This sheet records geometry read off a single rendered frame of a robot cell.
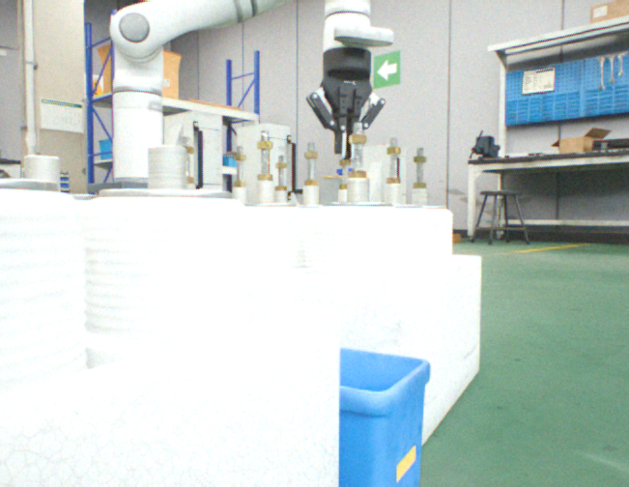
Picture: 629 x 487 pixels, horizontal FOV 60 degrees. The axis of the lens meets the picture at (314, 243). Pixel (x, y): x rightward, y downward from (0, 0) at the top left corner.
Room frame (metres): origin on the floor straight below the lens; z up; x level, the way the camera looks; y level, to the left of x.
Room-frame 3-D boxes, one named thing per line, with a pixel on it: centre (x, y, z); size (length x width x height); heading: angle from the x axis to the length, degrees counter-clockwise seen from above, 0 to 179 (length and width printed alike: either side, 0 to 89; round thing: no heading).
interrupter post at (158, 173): (0.32, 0.09, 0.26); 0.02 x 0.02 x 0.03
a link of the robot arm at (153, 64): (1.08, 0.35, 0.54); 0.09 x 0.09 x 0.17; 13
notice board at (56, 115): (6.42, 2.94, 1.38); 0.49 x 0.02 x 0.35; 136
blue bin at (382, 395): (0.48, 0.05, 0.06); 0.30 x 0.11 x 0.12; 61
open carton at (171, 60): (5.85, 1.85, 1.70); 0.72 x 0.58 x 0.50; 140
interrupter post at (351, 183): (0.59, -0.05, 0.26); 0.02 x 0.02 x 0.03
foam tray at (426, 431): (0.75, 0.00, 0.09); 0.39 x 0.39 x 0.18; 63
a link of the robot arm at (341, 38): (0.84, -0.06, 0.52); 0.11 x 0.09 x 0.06; 20
